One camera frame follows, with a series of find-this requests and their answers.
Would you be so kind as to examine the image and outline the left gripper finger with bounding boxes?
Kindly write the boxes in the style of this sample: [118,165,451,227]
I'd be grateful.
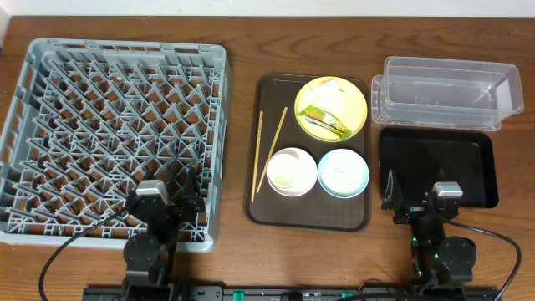
[182,166,200,196]
[144,161,180,196]

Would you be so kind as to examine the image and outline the left wooden chopstick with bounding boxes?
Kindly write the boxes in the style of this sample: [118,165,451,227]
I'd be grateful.
[251,111,263,203]

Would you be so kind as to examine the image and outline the black rectangular tray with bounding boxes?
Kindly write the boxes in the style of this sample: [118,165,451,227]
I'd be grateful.
[379,128,499,208]

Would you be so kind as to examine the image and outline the light blue bowl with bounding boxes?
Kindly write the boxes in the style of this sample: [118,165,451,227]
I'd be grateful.
[318,149,369,199]

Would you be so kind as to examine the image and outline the wooden chopstick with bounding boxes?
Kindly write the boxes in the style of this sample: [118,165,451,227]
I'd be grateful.
[251,111,263,203]
[256,107,288,193]

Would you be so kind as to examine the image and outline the grey plastic dish rack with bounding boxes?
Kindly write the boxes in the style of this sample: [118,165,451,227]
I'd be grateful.
[1,38,232,253]

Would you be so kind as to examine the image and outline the rice food scraps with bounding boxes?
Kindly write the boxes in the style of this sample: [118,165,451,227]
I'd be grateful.
[321,163,363,198]

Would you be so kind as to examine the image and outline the clear plastic bin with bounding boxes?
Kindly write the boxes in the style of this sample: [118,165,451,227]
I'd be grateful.
[370,56,524,131]

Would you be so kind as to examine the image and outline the right wooden chopstick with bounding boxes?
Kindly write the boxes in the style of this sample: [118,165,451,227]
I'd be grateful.
[256,107,288,193]

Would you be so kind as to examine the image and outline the pink bowl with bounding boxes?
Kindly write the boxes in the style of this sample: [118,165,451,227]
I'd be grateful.
[267,147,318,197]

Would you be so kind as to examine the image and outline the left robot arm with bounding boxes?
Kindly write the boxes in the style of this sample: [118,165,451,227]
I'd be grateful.
[119,166,206,301]

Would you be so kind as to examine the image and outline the dark brown serving tray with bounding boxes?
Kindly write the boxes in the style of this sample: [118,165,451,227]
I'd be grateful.
[244,74,372,232]

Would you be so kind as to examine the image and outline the green orange snack wrapper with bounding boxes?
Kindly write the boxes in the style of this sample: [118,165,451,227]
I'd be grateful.
[298,105,352,140]

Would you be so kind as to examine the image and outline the white cup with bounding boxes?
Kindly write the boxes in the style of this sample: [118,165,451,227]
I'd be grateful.
[267,154,298,189]

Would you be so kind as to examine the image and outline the white tissue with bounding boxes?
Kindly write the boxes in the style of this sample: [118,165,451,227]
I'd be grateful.
[311,79,344,110]

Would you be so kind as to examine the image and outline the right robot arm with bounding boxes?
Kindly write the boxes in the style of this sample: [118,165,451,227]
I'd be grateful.
[381,170,476,297]

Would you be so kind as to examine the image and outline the yellow round plate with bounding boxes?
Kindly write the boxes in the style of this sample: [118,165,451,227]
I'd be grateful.
[293,76,368,142]

